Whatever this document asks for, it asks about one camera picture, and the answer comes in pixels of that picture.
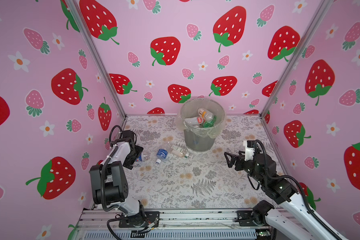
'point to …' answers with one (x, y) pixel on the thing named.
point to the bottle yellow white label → (207, 115)
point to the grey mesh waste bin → (199, 144)
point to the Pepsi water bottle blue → (140, 157)
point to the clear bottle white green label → (179, 151)
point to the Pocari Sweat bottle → (161, 154)
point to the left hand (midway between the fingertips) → (137, 156)
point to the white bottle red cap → (193, 120)
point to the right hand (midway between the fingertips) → (231, 152)
